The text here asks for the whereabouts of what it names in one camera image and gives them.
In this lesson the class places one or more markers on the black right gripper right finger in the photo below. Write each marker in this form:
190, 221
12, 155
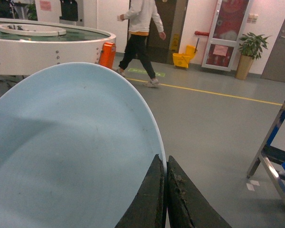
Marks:
187, 207

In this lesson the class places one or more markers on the white round carousel machine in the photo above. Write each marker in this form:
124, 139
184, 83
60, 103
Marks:
25, 55

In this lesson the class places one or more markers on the light blue round plate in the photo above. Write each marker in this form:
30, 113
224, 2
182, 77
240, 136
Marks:
76, 141

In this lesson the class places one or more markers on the fire hose cabinet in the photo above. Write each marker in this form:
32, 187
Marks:
226, 29

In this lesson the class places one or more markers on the yellow mop bucket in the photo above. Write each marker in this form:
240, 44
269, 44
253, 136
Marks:
183, 59

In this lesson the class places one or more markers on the steel shelf rack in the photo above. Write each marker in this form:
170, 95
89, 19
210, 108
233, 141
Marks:
272, 158

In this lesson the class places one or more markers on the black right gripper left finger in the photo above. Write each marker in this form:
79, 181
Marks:
147, 209

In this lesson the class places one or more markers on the orange motor cover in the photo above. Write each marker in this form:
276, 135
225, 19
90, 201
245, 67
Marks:
107, 55

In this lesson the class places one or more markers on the potted green plant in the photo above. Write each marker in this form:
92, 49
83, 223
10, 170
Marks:
251, 49

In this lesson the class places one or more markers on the yellow wet floor sign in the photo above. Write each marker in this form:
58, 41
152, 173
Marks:
175, 42

